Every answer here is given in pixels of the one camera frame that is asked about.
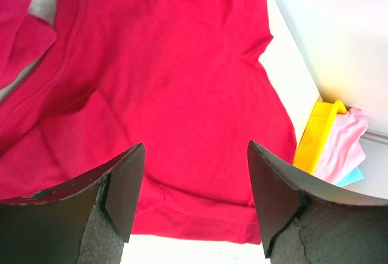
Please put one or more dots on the light blue t-shirt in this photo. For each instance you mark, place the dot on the light blue t-shirt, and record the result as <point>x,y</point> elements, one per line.
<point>352,177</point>

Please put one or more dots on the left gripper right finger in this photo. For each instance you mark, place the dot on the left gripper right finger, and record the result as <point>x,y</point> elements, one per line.
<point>303,219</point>

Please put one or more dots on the yellow plastic tray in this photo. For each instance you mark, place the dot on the yellow plastic tray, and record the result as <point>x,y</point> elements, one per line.
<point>316,133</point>

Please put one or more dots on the red t-shirt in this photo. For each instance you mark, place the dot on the red t-shirt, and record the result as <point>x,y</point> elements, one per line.
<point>181,77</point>
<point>24,38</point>

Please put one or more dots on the pink t-shirt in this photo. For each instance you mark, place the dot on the pink t-shirt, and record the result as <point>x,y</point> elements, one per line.
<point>342,152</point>

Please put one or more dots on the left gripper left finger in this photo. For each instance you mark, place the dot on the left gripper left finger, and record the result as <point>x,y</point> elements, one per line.
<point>87,219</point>

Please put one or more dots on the folded red t-shirt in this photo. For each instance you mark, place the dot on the folded red t-shirt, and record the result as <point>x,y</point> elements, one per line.
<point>24,38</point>

